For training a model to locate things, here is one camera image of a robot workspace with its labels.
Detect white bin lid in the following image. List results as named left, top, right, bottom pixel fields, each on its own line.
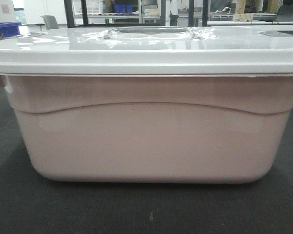
left=0, top=26, right=293, bottom=76

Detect black metal rack frame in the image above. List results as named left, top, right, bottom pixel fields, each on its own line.
left=64, top=0, right=210, bottom=28

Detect dark grey table mat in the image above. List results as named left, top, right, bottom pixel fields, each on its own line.
left=0, top=88, right=293, bottom=234

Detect blue crate at left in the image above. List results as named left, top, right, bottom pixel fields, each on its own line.
left=0, top=22, right=21, bottom=38

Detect grey office chair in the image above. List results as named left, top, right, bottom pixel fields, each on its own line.
left=41, top=15, right=59, bottom=30

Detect cardboard box on table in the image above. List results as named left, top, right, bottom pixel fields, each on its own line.
left=232, top=13, right=254, bottom=22

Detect white perforated basket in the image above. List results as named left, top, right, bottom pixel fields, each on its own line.
left=72, top=0, right=104, bottom=15

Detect small blue background bins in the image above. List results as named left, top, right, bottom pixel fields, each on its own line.
left=112, top=4, right=133, bottom=14

